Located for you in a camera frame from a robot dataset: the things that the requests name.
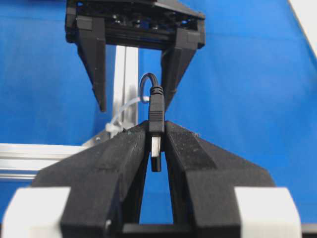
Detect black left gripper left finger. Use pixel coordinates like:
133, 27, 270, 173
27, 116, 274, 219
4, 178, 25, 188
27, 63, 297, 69
31, 121, 149, 238

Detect aluminium extrusion frame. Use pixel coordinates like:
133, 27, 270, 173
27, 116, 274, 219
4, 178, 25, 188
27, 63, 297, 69
0, 46, 139, 182

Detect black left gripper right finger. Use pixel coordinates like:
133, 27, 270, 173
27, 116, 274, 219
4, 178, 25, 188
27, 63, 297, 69
164, 121, 275, 238

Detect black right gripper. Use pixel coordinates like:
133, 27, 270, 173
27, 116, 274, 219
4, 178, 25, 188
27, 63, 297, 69
65, 0, 206, 112

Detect black USB wire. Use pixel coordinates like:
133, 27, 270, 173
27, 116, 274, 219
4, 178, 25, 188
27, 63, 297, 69
139, 72, 166, 173

